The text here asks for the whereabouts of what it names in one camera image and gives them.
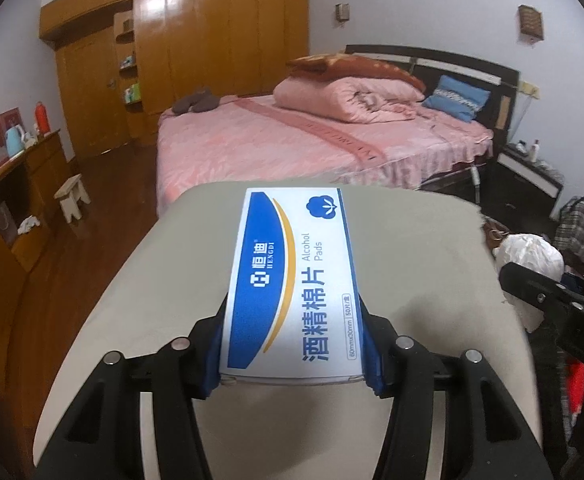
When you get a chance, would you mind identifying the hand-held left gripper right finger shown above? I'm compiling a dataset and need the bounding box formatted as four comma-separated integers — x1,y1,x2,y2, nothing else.
359,300,555,480

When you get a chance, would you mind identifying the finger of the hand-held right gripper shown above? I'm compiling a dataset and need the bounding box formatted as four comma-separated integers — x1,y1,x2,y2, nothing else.
499,262,584,323

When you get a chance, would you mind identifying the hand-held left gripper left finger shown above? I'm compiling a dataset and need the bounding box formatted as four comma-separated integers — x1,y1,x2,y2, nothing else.
34,300,230,480

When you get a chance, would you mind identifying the white plastic bag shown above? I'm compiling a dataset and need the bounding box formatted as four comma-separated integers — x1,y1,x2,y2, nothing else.
494,232,565,331

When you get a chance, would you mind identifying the white and blue cardboard box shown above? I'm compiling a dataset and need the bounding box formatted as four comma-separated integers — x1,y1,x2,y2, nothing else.
219,187,367,386

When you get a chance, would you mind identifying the brown shoe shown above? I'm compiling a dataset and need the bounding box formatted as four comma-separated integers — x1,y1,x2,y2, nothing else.
482,217,511,252

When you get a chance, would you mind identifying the black and white nightstand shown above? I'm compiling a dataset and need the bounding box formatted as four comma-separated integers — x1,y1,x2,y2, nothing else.
494,142,565,221

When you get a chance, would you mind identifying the blue pillow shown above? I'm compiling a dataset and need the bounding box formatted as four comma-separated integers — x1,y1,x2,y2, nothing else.
422,75,491,122

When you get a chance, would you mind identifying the bed with pink sheet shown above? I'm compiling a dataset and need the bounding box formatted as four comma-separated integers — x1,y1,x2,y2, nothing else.
157,92,495,211

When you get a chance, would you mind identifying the small wooden stool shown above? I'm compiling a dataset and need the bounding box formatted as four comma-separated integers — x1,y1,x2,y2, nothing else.
54,174,92,222

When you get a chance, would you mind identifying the dark wooden headboard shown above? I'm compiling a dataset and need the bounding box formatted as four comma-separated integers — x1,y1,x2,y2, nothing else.
344,44,520,141

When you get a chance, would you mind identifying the grey paper bag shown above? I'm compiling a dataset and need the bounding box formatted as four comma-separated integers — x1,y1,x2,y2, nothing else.
0,202,15,246

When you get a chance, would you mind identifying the wooden sideboard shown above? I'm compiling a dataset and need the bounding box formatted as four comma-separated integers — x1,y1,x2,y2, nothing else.
0,130,80,361

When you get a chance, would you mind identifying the folded pink quilt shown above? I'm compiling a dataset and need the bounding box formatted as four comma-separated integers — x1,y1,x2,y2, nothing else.
273,77,425,123

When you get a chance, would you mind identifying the brown orange pillow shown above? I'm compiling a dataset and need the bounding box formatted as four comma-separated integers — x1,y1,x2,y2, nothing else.
286,54,425,92

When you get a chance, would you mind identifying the red thermos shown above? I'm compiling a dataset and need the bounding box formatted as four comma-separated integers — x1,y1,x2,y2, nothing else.
34,101,52,136

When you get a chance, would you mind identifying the light blue kettle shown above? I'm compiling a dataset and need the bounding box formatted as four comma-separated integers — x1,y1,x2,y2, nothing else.
5,125,27,155

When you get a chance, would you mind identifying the wooden wardrobe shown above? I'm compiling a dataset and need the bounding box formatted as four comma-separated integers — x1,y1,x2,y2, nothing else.
39,0,310,161

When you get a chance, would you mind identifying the brown woven wall lamp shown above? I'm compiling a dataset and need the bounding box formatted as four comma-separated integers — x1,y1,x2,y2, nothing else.
518,5,543,40

